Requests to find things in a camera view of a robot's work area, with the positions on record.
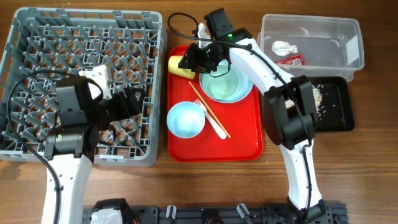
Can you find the yellow plastic cup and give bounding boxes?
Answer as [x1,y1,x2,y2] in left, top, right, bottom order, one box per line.
[168,55,196,80]

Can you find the light green bowl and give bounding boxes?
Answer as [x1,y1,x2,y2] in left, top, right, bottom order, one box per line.
[200,62,239,101]

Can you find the light blue small bowl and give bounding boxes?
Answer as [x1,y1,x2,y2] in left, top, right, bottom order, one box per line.
[167,101,205,139]

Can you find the white napkin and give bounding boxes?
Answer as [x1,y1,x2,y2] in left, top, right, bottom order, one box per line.
[271,40,298,57]

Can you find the red sauce packet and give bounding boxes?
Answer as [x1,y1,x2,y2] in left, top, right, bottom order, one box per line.
[276,54,305,65]

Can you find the rice and peanut shells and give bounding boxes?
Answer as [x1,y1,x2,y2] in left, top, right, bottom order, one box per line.
[284,84,345,123]

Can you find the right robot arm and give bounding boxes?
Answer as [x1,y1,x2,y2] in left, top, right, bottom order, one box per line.
[178,8,324,221]

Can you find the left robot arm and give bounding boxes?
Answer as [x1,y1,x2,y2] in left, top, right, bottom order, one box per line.
[42,75,146,223]

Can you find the grey dishwasher rack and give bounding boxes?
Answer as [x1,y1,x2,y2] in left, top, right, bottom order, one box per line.
[1,7,167,166]

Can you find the wooden chopstick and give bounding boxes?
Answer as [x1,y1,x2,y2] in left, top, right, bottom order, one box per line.
[188,80,232,139]

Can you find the light blue plate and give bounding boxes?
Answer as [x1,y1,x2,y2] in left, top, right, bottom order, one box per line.
[211,60,254,103]

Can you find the white plastic fork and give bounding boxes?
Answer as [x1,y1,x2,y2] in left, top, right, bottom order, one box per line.
[194,99,227,139]

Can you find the red plastic tray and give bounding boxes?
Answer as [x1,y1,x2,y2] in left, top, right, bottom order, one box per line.
[167,44,265,162]

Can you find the clear plastic bin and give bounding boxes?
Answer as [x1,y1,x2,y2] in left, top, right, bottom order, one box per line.
[257,14,364,82]

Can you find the black plastic tray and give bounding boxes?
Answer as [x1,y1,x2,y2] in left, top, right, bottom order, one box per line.
[310,77,355,132]

